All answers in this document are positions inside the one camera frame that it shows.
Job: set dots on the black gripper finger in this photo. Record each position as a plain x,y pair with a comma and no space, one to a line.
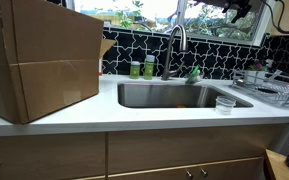
237,17
244,10

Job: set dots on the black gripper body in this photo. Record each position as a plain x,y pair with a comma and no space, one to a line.
237,4

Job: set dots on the brushed steel gooseneck faucet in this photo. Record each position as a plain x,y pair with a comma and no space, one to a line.
174,50

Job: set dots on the small white plant pot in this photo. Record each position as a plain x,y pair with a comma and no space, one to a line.
254,76

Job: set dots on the green and white dish brush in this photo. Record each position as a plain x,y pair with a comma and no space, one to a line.
193,77

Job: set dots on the kitchen window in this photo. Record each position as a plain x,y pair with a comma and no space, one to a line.
157,13

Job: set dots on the clear plastic cup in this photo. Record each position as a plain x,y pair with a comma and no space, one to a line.
224,105

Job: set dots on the tall green soap bottle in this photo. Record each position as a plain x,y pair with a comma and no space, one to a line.
148,68

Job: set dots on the stainless steel sink basin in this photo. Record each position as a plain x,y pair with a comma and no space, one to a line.
170,96

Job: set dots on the small orange object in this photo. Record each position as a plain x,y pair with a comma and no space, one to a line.
180,106

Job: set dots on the short green soap bottle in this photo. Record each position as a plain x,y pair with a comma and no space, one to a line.
134,70

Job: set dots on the wide wooden drawer front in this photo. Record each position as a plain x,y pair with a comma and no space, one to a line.
184,150

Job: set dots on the wooden cabinet door with knobs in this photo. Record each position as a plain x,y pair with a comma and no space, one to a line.
217,170

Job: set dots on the light wooden robot table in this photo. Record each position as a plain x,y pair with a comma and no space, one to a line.
277,166

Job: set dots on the round metal cabinet knob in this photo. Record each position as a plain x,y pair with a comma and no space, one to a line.
203,172
189,174

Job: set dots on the large brown cardboard box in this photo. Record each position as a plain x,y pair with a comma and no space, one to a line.
47,56

